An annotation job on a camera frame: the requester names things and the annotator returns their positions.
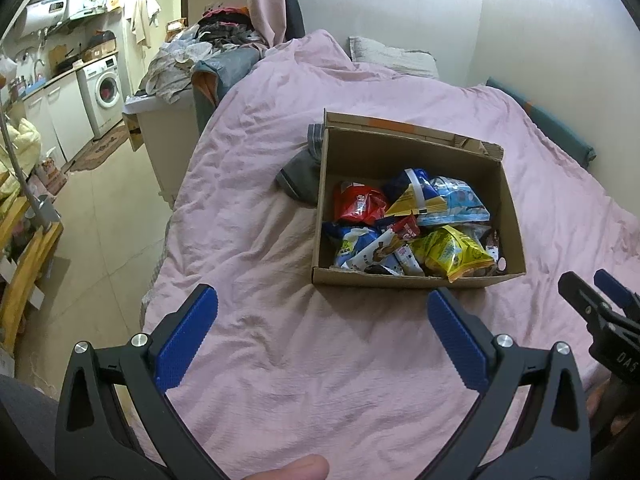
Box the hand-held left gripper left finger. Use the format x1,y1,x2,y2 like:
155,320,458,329
54,283,220,480

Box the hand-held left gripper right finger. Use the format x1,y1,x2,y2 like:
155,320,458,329
427,286,593,480

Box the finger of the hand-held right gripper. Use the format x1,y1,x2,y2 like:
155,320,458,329
557,271,618,326
594,268,640,313

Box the brown cardboard box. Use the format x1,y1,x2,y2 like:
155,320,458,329
311,108,527,290

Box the brown chocolate bar packet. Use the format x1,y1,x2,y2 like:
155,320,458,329
481,229,502,263

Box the white cartoon snack packet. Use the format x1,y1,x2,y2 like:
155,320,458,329
347,230,426,277

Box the small red snack packet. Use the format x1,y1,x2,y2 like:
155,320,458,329
387,211,422,242

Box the light blue snack packet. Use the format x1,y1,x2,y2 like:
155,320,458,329
417,175,492,227

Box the small yellow snack packet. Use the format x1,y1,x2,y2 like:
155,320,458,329
385,184,447,219

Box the blue puffed snack packet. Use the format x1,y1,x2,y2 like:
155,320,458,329
322,222,382,270

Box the dark blue snack packet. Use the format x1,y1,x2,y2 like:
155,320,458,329
384,166,432,203

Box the person's right hand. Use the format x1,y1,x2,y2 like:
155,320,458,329
585,384,640,433

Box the person's left hand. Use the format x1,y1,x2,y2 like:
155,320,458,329
232,454,331,480

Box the pink blanket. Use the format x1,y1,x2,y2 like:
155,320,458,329
135,30,640,480

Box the wooden rack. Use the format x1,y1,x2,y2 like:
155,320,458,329
0,195,66,356

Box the person's grey trousers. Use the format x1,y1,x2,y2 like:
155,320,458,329
0,375,61,480

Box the white storage bin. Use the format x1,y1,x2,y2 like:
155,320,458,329
122,92,201,206

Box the grey garment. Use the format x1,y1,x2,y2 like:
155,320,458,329
276,123,326,206

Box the patterned floor mat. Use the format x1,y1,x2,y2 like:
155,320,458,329
65,122,132,175

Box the pink printed package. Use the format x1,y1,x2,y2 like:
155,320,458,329
32,157,68,196

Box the grey metal stand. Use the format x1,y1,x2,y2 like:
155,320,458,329
0,110,63,231

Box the pale yellow quilt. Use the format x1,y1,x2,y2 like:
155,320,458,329
0,117,43,201

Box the white base cabinet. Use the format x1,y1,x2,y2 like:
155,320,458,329
22,76,96,163

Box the white washing machine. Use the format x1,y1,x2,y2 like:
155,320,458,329
76,54,125,140

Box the white crumpled cloth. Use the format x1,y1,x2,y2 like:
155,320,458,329
135,40,213,106

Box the grey white pillow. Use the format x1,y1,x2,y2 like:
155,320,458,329
348,36,441,80

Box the brown cardboard carton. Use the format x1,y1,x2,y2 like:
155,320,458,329
80,40,118,63

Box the pile of dark clothes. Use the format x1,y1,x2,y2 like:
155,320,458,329
197,5,266,51

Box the hanging white towel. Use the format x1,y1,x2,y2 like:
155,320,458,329
125,0,163,50

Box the pink hanging sheet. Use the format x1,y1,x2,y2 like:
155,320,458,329
245,0,287,47

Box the dark curtain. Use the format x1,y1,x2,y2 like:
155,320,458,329
280,0,306,41

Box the white water heater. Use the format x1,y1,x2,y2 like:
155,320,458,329
10,0,88,36

